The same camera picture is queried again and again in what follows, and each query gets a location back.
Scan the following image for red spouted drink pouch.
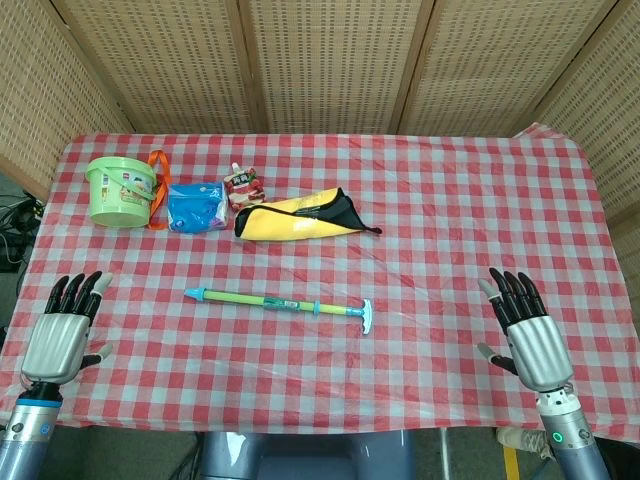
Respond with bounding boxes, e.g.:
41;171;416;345
222;163;266;213

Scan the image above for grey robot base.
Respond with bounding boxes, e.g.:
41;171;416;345
199;429;419;480

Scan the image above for black floor cables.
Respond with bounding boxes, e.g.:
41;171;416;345
0;189;46;274

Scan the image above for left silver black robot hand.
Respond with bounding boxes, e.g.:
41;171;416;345
19;271;115;386

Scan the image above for blue tissue pack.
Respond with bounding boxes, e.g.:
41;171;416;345
166;181;230;233

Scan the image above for white mesh shoe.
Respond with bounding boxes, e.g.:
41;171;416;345
495;425;554;461

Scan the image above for red white checkered tablecloth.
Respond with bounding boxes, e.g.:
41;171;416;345
0;132;640;444

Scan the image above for green toy water pump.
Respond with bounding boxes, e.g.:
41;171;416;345
183;287;374;336

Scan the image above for orange ribbon strap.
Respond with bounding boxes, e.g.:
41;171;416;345
147;149;173;231

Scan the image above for bamboo folding screen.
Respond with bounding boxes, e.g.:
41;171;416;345
0;0;640;226

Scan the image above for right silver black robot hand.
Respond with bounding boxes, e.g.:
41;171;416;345
476;267;574;392

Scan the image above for green plastic bucket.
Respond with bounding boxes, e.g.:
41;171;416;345
84;155;157;229

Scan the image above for yellow black zipper pouch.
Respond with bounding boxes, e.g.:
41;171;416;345
233;187;383;243

